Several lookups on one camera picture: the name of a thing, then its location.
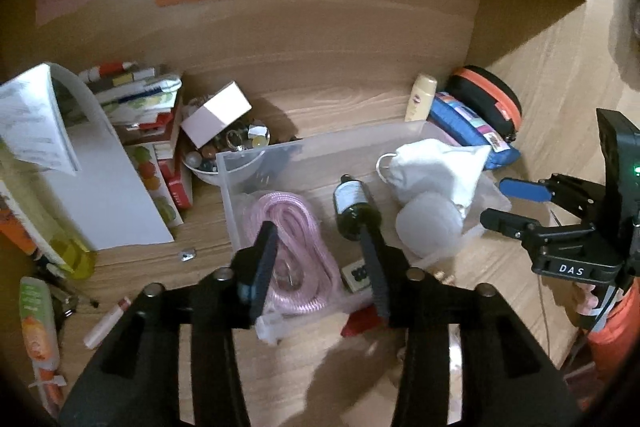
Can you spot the small metal clip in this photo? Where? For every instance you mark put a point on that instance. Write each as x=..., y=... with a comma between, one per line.
x=187, y=254

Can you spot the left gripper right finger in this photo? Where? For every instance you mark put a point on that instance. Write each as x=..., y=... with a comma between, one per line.
x=507, y=378

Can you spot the green orange tube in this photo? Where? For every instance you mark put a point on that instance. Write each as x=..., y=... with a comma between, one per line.
x=38, y=324

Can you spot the small wooden lip balm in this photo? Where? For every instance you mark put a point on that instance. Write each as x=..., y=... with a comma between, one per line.
x=98, y=333

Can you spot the clear plastic storage bin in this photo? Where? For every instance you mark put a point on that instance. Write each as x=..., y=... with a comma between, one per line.
x=293, y=188

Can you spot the cream lotion bottle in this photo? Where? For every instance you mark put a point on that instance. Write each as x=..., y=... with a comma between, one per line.
x=421, y=98

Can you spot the dark green glass bottle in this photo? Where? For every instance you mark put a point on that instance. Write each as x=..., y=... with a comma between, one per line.
x=354, y=208

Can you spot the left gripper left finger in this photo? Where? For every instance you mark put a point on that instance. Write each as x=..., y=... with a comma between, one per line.
x=133, y=378

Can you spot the stack of books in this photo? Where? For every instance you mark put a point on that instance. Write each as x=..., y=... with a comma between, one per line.
x=144, y=106

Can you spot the blue patchwork pouch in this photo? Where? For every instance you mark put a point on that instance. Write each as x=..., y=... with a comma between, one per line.
x=469, y=129

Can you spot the pink white small box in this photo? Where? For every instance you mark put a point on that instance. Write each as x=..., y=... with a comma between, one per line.
x=210, y=118

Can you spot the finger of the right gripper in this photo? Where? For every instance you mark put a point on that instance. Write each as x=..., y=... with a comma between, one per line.
x=528, y=190
x=520, y=224

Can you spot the white bowl of trinkets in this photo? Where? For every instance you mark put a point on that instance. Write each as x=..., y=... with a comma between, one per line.
x=236, y=150

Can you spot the red small object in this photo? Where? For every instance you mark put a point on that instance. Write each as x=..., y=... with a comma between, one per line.
x=361, y=321

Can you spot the white round jar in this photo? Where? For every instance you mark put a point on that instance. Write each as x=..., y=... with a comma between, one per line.
x=430, y=226

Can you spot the small black white box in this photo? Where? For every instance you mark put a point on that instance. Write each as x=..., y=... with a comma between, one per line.
x=355, y=276

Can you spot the white curved paper stand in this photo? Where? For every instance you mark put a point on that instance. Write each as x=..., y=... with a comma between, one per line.
x=61, y=156

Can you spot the white cloth pouch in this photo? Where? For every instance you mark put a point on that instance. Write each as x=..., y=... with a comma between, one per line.
x=434, y=166

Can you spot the black orange zip case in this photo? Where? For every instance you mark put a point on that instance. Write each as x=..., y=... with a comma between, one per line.
x=489, y=97

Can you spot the orange book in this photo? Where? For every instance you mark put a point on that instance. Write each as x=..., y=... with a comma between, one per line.
x=14, y=231

